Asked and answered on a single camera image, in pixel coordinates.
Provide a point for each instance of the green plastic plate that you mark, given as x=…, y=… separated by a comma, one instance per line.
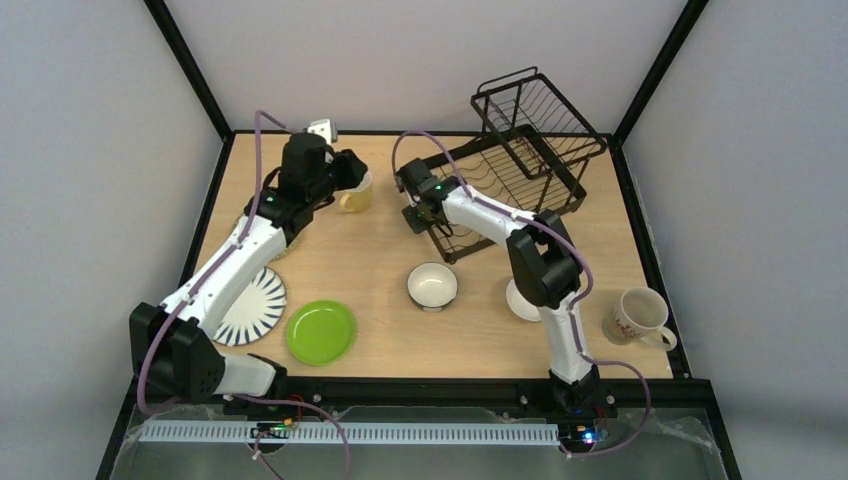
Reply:
x=321, y=332

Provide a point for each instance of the black wire dish rack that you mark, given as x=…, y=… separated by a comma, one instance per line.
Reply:
x=533, y=146

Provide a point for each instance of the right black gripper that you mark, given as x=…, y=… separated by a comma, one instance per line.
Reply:
x=411, y=178

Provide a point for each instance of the white slotted cable duct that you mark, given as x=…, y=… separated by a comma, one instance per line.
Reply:
x=355, y=433

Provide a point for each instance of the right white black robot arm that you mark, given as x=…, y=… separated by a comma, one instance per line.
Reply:
x=545, y=267

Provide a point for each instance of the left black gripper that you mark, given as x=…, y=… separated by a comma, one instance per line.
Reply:
x=349, y=169

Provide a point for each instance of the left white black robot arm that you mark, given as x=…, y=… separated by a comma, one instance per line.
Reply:
x=171, y=341

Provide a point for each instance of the black rimmed white bowl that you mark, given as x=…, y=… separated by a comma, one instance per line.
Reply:
x=432, y=287

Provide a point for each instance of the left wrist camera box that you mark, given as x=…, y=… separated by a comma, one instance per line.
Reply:
x=324, y=128

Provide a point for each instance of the plain white bowl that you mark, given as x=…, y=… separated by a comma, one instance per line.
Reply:
x=519, y=306

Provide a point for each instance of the blue striped white plate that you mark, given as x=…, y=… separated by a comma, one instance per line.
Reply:
x=256, y=312

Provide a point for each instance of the woven bamboo plate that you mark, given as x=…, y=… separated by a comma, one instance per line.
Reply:
x=286, y=251

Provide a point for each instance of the yellow ceramic mug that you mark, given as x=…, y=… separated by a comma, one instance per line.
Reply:
x=358, y=199

